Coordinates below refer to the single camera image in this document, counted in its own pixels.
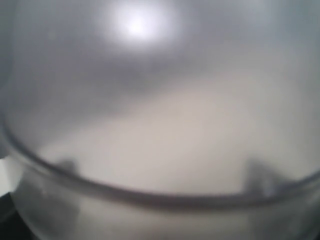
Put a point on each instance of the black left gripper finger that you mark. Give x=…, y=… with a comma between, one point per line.
x=12, y=226

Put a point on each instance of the clear plastic shaker bottle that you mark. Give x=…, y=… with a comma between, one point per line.
x=162, y=119

